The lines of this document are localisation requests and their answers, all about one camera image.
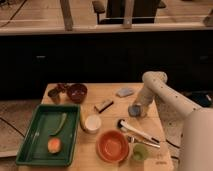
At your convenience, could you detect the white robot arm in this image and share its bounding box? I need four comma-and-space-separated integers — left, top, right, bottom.
133, 71, 213, 171

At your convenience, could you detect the small green cup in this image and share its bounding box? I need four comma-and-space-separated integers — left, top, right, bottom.
132, 144, 149, 162

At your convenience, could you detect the white paper cup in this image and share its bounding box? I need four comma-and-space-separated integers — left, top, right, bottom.
85, 115, 102, 134

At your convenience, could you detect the silver metal spoon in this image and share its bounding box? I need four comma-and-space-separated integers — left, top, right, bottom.
126, 135, 160, 149

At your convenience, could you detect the dark brown block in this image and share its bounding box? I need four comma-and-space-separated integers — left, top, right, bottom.
94, 99, 114, 113

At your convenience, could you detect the orange plastic bowl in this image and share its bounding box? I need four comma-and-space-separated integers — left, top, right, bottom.
96, 130, 129, 163

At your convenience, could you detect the yellow banana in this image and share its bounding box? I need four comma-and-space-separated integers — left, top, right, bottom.
80, 106, 86, 131

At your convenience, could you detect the dark red bowl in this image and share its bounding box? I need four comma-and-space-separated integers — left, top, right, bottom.
67, 83, 87, 104

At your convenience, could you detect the dark brown toy piece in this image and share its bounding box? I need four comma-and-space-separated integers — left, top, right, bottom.
57, 83, 69, 93

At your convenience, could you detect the orange peach fruit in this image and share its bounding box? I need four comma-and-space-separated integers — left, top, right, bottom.
47, 138, 61, 154

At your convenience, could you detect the black office chair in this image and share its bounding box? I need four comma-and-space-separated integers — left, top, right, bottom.
92, 0, 166, 25

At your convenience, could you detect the green plastic tray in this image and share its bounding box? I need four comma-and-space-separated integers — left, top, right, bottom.
16, 104, 80, 167

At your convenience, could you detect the white handled brush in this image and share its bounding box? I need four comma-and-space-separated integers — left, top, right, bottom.
117, 119, 160, 144

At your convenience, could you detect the black cable on floor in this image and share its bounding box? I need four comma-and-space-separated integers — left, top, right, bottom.
0, 116, 26, 138

